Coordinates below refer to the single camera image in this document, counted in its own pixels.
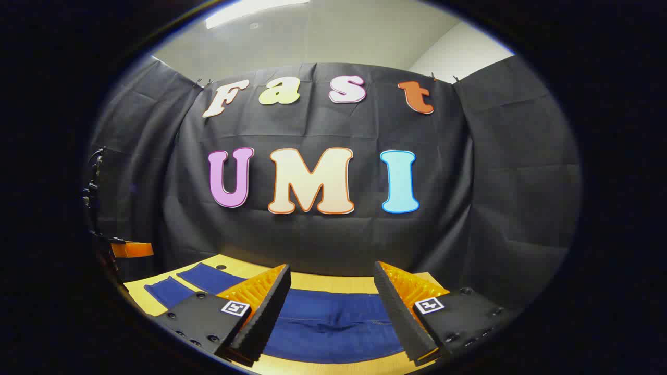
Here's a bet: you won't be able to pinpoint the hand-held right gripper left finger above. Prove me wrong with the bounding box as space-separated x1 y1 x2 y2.
147 264 292 368

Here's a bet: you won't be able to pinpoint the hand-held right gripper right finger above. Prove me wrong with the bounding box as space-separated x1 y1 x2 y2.
373 261 519 365

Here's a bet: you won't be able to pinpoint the blue denim jeans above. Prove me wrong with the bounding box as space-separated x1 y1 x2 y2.
144 262 412 364

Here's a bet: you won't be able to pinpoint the black backdrop cloth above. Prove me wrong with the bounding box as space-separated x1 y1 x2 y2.
86 55 582 313

